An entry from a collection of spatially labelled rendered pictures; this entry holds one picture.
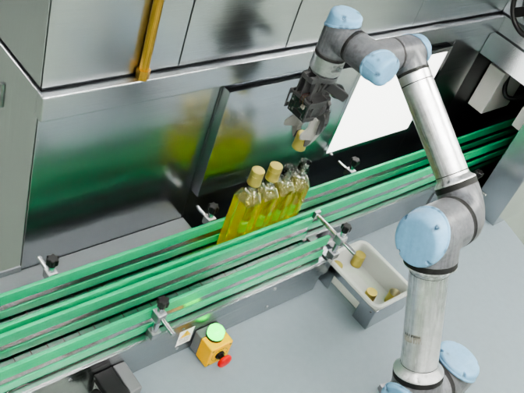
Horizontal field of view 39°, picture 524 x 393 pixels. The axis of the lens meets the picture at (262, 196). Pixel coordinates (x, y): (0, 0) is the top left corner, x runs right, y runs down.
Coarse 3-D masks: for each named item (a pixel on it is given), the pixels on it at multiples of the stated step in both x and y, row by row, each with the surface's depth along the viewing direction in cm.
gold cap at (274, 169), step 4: (272, 164) 183; (276, 164) 183; (280, 164) 183; (268, 168) 183; (272, 168) 182; (276, 168) 182; (280, 168) 182; (268, 172) 183; (272, 172) 182; (276, 172) 182; (280, 172) 183; (268, 176) 184; (272, 176) 183; (276, 176) 183; (268, 180) 184; (272, 180) 184; (276, 180) 184
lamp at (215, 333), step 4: (212, 324) 180; (216, 324) 180; (220, 324) 180; (208, 328) 179; (212, 328) 179; (216, 328) 179; (220, 328) 179; (224, 328) 180; (208, 332) 179; (212, 332) 178; (216, 332) 178; (220, 332) 178; (224, 332) 179; (208, 336) 179; (212, 336) 178; (216, 336) 178; (220, 336) 178; (212, 340) 179; (216, 340) 179; (220, 340) 179
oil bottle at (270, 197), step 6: (264, 192) 185; (270, 192) 186; (276, 192) 187; (264, 198) 186; (270, 198) 186; (276, 198) 188; (264, 204) 187; (270, 204) 188; (264, 210) 188; (270, 210) 190; (258, 216) 189; (264, 216) 191; (270, 216) 193; (258, 222) 191; (264, 222) 193; (252, 228) 192; (258, 228) 193
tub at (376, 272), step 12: (360, 240) 221; (348, 252) 218; (372, 252) 220; (336, 264) 210; (348, 264) 222; (372, 264) 221; (384, 264) 217; (348, 276) 208; (360, 276) 220; (372, 276) 221; (384, 276) 218; (396, 276) 215; (360, 288) 216; (384, 288) 219; (396, 288) 216; (396, 300) 207
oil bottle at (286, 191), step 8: (280, 176) 192; (280, 184) 189; (288, 184) 190; (280, 192) 189; (288, 192) 190; (280, 200) 190; (288, 200) 193; (280, 208) 193; (272, 216) 194; (280, 216) 196; (272, 224) 196
